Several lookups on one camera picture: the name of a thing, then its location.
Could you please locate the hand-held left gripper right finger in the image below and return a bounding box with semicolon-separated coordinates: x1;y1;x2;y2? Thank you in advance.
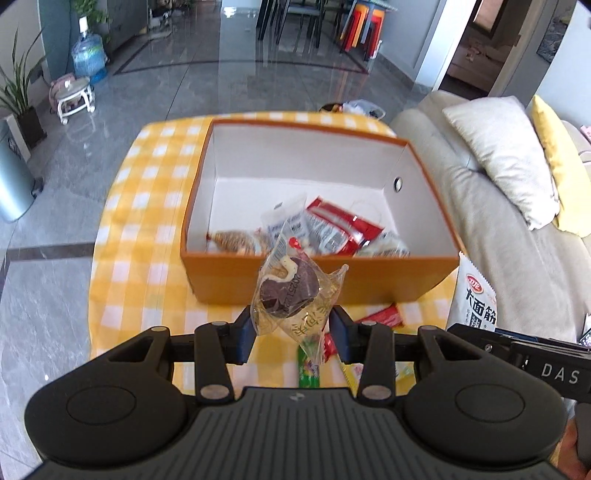
329;305;502;401

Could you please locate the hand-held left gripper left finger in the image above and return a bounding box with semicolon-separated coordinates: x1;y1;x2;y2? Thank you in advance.
90;307;256;401

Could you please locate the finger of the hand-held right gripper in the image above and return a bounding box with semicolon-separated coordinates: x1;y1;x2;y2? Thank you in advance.
495;328;540;342

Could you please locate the large white snack packet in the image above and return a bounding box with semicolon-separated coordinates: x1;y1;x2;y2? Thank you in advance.
445;251;502;333

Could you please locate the clear chocolate pastry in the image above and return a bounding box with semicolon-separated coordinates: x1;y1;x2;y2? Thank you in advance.
249;233;349;365

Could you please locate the orange cardboard box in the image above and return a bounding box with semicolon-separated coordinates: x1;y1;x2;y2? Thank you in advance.
179;117;462;305

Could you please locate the brown pastry packet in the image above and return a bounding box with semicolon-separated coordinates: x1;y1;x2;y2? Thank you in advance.
205;228;273;256

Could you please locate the red foil snack packet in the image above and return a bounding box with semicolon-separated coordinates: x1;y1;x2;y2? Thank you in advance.
305;196;386;254

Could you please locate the clear packet with white label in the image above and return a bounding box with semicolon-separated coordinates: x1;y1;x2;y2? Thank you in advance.
259;194;310;252

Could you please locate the small red candy packet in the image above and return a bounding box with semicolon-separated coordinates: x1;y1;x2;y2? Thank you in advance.
321;332;340;363

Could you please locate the yellow snack packet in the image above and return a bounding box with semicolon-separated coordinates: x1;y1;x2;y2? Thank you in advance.
341;361;366;393

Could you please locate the green snack packet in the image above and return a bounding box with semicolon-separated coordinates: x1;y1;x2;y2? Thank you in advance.
295;346;321;388

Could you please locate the long red snack bar packet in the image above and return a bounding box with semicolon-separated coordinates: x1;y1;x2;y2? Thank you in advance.
351;302;404;329

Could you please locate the beige sofa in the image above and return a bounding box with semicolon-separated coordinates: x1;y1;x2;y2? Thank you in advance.
390;90;591;342

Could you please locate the yellow checkered tablecloth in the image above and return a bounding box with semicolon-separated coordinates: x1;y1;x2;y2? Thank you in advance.
88;111;462;398

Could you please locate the yellow pillow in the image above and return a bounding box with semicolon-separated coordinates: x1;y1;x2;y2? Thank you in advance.
526;95;591;238

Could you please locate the beige pillow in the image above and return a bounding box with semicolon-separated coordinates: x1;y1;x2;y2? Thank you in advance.
442;96;561;230

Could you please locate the white plastic bag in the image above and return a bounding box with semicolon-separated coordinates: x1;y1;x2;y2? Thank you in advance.
318;99;386;121

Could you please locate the silver pedal trash can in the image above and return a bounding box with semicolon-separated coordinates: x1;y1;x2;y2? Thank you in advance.
0;113;43;222

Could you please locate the white wheeled stool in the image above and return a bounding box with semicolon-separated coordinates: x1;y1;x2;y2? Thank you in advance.
50;74;97;124

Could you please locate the potted plant in black pot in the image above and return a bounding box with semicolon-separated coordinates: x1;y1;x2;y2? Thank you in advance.
0;28;49;148

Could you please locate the red plastic stool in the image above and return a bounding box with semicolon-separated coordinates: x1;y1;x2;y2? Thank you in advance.
346;0;386;62

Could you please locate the orange plastic stool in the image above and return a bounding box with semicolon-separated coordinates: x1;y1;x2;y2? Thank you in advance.
339;0;365;51

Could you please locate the blue water jug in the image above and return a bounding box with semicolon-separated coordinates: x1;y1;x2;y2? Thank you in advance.
71;17;108;84

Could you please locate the black dining chair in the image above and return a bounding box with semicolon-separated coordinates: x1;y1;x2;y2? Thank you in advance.
274;0;345;47

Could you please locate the grey cabinet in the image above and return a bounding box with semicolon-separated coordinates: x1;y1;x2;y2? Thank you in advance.
104;0;151;51

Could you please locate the green trailing vine plant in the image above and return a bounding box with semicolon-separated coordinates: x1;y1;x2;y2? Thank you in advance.
71;0;112;42

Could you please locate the blue patterned wall picture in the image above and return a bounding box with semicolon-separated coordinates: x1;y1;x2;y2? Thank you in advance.
538;9;574;65

